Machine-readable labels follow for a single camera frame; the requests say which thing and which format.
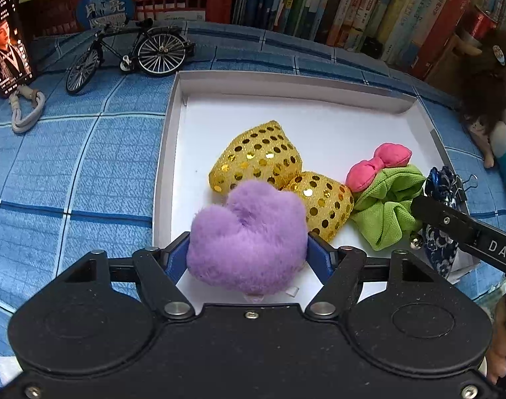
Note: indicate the brown haired doll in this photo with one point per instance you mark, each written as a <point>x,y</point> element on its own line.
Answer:
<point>483,91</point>

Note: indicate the person's right hand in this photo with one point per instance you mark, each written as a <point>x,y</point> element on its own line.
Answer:
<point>496,354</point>

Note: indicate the smartphone with lit screen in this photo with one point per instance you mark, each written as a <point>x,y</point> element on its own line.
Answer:
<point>15,65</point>

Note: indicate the row of upright books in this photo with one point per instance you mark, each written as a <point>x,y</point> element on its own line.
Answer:
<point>411,35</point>

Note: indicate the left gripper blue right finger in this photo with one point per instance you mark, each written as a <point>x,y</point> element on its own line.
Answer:
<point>322,258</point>

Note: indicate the gold sequin bow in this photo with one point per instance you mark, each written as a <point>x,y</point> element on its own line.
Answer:
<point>264,153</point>

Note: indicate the white cardboard box tray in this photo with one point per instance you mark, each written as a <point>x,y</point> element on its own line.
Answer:
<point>333,124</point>

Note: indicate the green scrunchie with pink bow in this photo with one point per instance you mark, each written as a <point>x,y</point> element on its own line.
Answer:
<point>384,188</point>

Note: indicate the miniature black bicycle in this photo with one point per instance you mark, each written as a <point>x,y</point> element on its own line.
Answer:
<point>156,51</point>

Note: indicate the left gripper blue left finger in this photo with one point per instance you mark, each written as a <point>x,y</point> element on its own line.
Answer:
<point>174,257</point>

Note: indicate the purple fluffy heart plush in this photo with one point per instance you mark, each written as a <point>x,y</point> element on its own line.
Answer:
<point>255,243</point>

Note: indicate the navy floral scrunchie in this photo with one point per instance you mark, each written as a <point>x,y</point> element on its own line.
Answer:
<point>441,187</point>

